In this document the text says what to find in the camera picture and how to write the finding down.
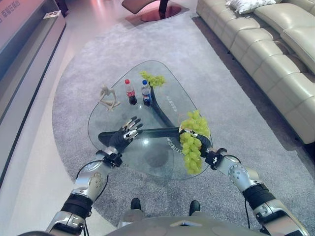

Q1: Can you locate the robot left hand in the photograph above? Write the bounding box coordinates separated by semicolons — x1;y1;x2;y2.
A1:
109;117;144;151

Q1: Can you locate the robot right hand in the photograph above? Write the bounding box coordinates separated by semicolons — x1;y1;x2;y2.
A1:
179;127;213;158

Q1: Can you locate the long green grape bunch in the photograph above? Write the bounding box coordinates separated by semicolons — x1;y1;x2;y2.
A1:
179;132;204;176

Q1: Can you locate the round green grape bunch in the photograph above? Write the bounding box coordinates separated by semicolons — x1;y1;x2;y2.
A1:
180;110;210;137

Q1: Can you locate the black table base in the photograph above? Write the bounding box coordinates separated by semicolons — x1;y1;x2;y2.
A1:
97;85;183;151

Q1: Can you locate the glass coffee table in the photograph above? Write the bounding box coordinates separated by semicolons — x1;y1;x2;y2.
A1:
87;59;213;181

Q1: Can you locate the wooden mannequin figure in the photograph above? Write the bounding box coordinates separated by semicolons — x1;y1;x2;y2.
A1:
99;84;122;112

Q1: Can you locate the red cap cola bottle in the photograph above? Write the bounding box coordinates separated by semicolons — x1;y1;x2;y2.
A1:
124;79;137;106

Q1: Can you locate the blue cap cola bottle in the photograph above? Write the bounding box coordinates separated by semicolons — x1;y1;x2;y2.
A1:
140;79;152;107

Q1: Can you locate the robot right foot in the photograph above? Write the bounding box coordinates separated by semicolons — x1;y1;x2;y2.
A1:
189;200;201;215

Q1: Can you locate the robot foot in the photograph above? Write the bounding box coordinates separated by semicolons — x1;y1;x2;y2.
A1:
189;200;201;215
130;197;142;211

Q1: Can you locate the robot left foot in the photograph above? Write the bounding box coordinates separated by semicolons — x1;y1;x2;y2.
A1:
130;197;142;211

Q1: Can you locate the small green grape bunch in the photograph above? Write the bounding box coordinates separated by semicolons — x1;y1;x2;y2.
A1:
139;70;166;88

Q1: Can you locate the robot silver torso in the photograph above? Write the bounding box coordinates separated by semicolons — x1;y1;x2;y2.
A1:
103;209;270;236

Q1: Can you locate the grey carpet rug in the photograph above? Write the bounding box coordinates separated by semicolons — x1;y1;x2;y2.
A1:
51;9;315;236

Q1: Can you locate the beige leather sofa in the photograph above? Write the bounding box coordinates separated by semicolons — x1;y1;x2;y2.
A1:
196;0;315;145

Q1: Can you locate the grey white TV cabinet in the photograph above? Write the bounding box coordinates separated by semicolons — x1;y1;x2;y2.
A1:
0;0;67;189

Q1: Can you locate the brown lounge chair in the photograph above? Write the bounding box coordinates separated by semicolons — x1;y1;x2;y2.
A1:
121;0;190;23

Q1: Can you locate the small sign card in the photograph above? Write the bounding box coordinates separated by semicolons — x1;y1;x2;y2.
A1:
44;10;61;20

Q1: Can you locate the white patterned pillow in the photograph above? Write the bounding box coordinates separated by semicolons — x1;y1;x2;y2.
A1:
225;0;262;15

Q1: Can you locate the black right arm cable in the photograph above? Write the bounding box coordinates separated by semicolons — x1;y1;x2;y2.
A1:
243;198;252;230

